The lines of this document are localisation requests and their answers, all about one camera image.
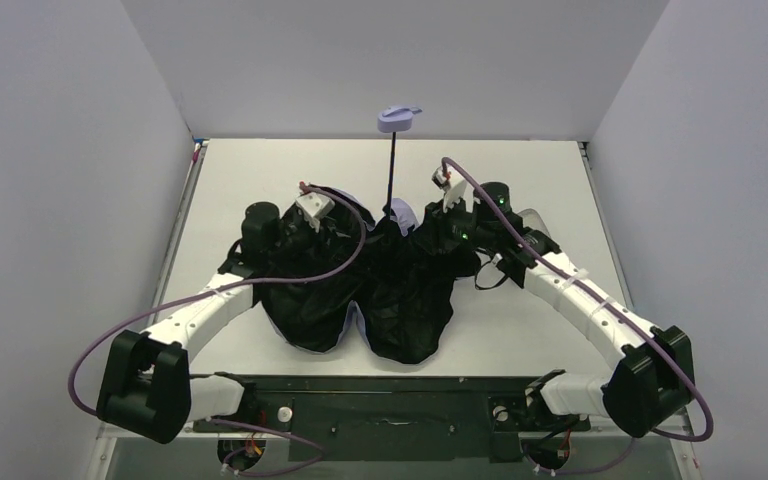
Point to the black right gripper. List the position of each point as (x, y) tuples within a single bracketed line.
[(442, 221)]

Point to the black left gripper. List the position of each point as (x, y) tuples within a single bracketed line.
[(325, 229)]

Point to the lavender folding umbrella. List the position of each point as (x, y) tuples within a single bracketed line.
[(373, 274)]

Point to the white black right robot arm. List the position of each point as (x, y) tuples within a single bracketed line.
[(652, 375)]

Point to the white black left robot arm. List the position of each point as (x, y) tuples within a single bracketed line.
[(147, 387)]

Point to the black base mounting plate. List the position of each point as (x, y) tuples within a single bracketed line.
[(492, 412)]

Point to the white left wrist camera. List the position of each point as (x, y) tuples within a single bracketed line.
[(314, 207)]

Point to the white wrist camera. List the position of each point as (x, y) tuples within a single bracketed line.
[(314, 207), (452, 184)]

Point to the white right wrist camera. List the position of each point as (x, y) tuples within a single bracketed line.
[(452, 184)]

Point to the aluminium front frame rail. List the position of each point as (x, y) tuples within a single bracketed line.
[(679, 424)]

